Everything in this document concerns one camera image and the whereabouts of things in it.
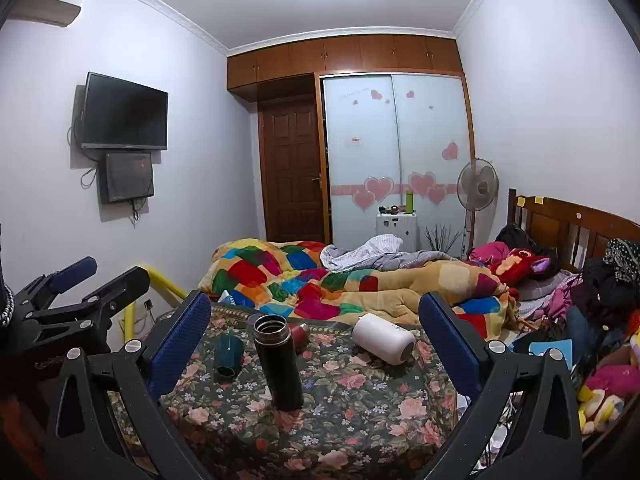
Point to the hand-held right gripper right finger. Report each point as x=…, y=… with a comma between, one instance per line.
x=447, y=340

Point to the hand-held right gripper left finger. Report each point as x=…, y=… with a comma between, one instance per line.
x=180, y=340

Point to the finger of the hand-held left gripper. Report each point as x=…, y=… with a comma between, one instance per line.
x=110, y=292
x=75, y=271

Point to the dark green cup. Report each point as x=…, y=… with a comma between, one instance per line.
x=228, y=357

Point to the red cup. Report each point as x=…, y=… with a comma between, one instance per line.
x=299, y=336

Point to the pink cloth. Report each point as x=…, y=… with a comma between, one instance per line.
x=487, y=251

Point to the dried twigs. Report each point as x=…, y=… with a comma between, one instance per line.
x=442, y=241

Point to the red plush toy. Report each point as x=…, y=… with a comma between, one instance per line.
x=517, y=266

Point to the black thermos flask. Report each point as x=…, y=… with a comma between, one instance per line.
x=280, y=365

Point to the blue book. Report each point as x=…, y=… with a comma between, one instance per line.
x=552, y=350

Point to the grey striped sheet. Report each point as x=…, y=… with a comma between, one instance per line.
x=370, y=255

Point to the floral tablecloth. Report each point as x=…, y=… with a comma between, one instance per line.
x=350, y=410

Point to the black bag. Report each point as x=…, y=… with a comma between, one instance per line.
x=511, y=237

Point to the small white cabinet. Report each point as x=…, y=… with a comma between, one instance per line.
x=396, y=230

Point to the colourful patchwork blanket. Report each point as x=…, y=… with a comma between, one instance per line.
x=300, y=285

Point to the green bottle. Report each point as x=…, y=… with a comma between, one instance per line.
x=409, y=202

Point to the wooden bed headboard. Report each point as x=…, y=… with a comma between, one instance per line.
x=555, y=225

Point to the standing fan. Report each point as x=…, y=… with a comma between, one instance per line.
x=478, y=184

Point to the pile of plush toys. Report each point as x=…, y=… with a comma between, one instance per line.
x=607, y=390

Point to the pile of dark clothes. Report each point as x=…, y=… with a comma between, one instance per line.
x=610, y=285

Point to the wardrobe with heart stickers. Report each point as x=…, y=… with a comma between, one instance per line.
x=400, y=160

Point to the brown wooden door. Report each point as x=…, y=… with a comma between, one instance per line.
x=292, y=175

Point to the wooden overhead cabinets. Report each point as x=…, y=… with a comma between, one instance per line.
x=350, y=55

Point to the yellow rail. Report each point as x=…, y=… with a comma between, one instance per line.
x=131, y=320

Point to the small black wall monitor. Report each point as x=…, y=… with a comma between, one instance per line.
x=126, y=177

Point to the black wall television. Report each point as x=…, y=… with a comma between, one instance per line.
x=125, y=112

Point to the wall air conditioner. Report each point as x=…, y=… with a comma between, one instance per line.
x=47, y=10

